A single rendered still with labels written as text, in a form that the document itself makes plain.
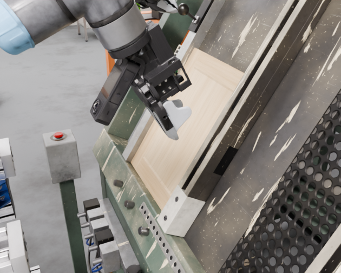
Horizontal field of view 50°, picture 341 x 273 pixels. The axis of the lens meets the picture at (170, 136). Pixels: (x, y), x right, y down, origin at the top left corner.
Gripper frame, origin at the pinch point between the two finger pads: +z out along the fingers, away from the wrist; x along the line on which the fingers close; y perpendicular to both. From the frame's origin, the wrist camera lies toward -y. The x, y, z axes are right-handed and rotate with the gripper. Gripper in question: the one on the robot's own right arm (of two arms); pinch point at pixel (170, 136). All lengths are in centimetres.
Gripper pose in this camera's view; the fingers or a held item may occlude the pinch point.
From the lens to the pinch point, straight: 67.6
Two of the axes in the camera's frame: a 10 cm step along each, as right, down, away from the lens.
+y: 8.1, -5.8, 1.0
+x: -4.1, -4.3, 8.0
